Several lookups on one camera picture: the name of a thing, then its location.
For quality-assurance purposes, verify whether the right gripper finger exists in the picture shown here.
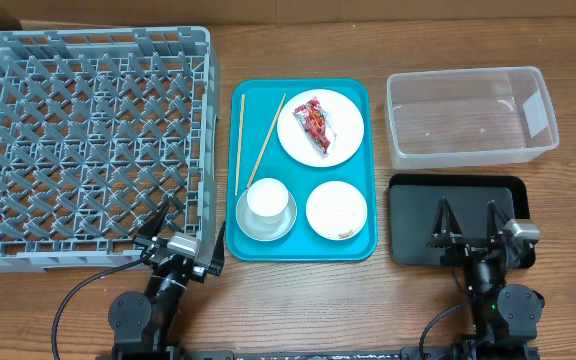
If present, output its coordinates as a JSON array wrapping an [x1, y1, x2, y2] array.
[[486, 200, 511, 240], [431, 197, 463, 246]]

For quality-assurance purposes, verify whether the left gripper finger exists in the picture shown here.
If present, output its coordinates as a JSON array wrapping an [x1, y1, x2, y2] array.
[[136, 199, 170, 241], [209, 221, 226, 276]]

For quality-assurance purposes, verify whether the grey bowl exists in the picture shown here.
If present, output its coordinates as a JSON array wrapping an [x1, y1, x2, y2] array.
[[236, 190, 297, 242]]

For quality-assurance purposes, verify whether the white cup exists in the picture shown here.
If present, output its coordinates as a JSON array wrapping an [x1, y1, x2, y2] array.
[[247, 178, 289, 224]]

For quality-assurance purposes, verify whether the red snack wrapper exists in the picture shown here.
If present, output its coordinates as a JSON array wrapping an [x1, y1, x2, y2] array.
[[293, 97, 337, 156]]

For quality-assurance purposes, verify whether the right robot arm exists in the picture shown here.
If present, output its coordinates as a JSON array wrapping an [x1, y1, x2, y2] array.
[[418, 198, 545, 359]]

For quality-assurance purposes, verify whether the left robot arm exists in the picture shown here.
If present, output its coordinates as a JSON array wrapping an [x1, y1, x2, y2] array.
[[108, 201, 225, 359]]

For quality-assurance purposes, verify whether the clear plastic waste bin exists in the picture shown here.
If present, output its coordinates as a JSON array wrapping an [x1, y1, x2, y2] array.
[[384, 66, 560, 170]]

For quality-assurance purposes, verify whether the black rectangular tray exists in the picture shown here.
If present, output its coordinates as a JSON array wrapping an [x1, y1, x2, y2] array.
[[388, 173, 530, 266]]

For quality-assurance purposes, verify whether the grey plastic dish rack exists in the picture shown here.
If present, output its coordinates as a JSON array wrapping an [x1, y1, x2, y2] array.
[[0, 26, 220, 273]]

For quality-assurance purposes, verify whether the large white plate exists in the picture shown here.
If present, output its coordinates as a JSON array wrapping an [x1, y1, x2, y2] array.
[[276, 89, 364, 168]]

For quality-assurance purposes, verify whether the teal serving tray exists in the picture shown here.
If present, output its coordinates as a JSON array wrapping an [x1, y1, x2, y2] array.
[[225, 78, 378, 262]]

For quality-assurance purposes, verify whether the left wooden chopstick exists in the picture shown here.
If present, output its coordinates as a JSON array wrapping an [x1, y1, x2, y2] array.
[[234, 94, 246, 197]]

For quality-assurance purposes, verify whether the wooden chopstick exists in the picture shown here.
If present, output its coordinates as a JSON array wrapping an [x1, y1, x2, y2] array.
[[234, 94, 246, 197], [246, 93, 287, 189]]

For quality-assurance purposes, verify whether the right wooden chopstick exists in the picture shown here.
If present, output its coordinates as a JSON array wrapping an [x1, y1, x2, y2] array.
[[246, 93, 287, 189]]

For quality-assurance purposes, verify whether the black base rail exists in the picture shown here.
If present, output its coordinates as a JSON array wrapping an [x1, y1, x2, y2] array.
[[96, 347, 541, 360]]

